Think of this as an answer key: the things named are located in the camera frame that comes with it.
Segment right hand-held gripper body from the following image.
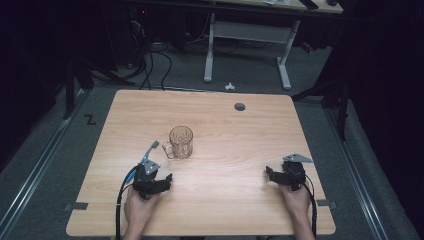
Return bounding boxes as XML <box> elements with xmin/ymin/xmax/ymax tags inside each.
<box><xmin>280</xmin><ymin>152</ymin><xmax>315</xmax><ymax>192</ymax></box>

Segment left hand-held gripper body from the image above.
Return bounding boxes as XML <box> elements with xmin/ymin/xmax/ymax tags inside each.
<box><xmin>132</xmin><ymin>158</ymin><xmax>162</xmax><ymax>201</ymax></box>

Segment blue and grey toothbrush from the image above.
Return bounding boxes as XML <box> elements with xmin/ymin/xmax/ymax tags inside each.
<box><xmin>127</xmin><ymin>140</ymin><xmax>160</xmax><ymax>183</ymax></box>

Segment clear glass mug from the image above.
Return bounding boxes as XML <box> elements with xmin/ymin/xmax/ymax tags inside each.
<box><xmin>161</xmin><ymin>125</ymin><xmax>195</xmax><ymax>160</ymax></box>

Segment person's left hand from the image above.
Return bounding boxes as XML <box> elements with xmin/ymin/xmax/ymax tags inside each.
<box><xmin>123</xmin><ymin>187</ymin><xmax>162</xmax><ymax>224</ymax></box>

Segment person's right hand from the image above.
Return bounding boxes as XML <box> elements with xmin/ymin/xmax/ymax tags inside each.
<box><xmin>277</xmin><ymin>183</ymin><xmax>312</xmax><ymax>219</ymax></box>

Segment grey tape piece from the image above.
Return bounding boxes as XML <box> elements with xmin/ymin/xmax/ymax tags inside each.
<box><xmin>64</xmin><ymin>201</ymin><xmax>90</xmax><ymax>212</ymax></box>
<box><xmin>316</xmin><ymin>198</ymin><xmax>338</xmax><ymax>210</ymax></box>

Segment black stand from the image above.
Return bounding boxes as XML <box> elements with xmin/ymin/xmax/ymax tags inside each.
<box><xmin>291</xmin><ymin>74</ymin><xmax>353</xmax><ymax>142</ymax></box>
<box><xmin>61</xmin><ymin>56</ymin><xmax>136</xmax><ymax>120</ymax></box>

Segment white-framed wooden desk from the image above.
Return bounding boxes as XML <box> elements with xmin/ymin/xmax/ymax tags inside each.
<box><xmin>203</xmin><ymin>0</ymin><xmax>344</xmax><ymax>92</ymax></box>

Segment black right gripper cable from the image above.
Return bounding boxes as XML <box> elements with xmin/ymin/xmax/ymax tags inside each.
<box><xmin>300</xmin><ymin>173</ymin><xmax>318</xmax><ymax>240</ymax></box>

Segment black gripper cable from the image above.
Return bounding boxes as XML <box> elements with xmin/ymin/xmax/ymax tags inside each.
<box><xmin>114</xmin><ymin>165</ymin><xmax>138</xmax><ymax>240</ymax></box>
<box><xmin>300</xmin><ymin>173</ymin><xmax>318</xmax><ymax>240</ymax></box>

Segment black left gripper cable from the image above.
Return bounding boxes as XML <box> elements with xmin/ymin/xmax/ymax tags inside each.
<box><xmin>114</xmin><ymin>165</ymin><xmax>138</xmax><ymax>240</ymax></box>

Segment metal floor rail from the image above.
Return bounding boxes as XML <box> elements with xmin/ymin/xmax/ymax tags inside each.
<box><xmin>0</xmin><ymin>87</ymin><xmax>92</xmax><ymax>233</ymax></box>
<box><xmin>323</xmin><ymin>107</ymin><xmax>390</xmax><ymax>240</ymax></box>

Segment black floor cables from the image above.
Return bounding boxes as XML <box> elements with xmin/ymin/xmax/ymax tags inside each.
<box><xmin>126</xmin><ymin>19</ymin><xmax>174</xmax><ymax>92</ymax></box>

